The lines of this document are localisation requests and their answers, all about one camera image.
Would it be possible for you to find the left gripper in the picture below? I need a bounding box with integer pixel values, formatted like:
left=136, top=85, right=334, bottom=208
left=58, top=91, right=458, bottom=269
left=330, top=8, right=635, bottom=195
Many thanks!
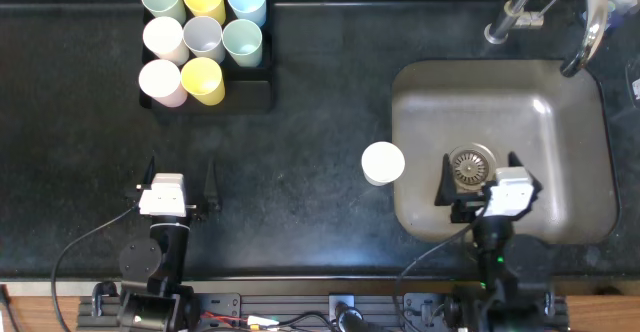
left=142, top=155, right=222, bottom=222

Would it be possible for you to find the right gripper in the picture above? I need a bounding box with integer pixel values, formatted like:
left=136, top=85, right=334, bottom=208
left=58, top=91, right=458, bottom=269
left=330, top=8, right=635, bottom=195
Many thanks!
left=433, top=150, right=544, bottom=225

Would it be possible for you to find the pink cup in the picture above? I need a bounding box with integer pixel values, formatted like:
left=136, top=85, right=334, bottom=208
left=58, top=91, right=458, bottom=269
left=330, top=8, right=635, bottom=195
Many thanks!
left=137, top=58, right=189, bottom=109

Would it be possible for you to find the steel sink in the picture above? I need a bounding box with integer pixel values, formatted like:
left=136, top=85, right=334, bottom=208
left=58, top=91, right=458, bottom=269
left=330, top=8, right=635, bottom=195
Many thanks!
left=391, top=59, right=620, bottom=246

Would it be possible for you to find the white cup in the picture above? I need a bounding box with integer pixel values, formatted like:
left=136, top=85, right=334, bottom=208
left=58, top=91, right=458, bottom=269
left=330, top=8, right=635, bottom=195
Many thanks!
left=360, top=141, right=407, bottom=188
left=142, top=15, right=191, bottom=67

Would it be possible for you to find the black tray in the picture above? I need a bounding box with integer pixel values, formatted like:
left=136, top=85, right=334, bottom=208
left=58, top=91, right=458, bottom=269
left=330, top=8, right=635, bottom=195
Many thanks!
left=138, top=0, right=275, bottom=116

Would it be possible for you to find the grey cup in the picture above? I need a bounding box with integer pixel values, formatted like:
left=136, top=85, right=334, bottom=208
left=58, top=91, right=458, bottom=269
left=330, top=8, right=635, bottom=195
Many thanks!
left=182, top=15, right=227, bottom=66

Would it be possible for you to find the steel tap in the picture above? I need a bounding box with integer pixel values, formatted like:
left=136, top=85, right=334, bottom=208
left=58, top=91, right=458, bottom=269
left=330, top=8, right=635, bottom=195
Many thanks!
left=482, top=0, right=610, bottom=79

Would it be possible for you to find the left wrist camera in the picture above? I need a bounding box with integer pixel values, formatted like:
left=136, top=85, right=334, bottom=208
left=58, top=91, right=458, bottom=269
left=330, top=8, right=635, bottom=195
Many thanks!
left=138, top=172, right=188, bottom=219

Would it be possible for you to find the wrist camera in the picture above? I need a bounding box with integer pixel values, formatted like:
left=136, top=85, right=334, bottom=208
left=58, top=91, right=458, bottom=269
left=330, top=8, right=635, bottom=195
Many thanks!
left=482, top=166, right=535, bottom=218
left=138, top=172, right=188, bottom=219

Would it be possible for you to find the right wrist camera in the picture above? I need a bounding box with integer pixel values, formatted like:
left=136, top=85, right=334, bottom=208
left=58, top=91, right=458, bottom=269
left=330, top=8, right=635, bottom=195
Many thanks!
left=482, top=166, right=535, bottom=218

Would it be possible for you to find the black cable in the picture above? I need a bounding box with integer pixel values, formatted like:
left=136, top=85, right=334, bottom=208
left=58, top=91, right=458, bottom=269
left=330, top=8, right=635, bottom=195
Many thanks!
left=392, top=199, right=491, bottom=332
left=49, top=204, right=141, bottom=332

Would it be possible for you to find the mounting rail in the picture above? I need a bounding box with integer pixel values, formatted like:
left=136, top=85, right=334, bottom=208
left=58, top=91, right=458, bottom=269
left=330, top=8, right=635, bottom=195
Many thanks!
left=76, top=291, right=571, bottom=332

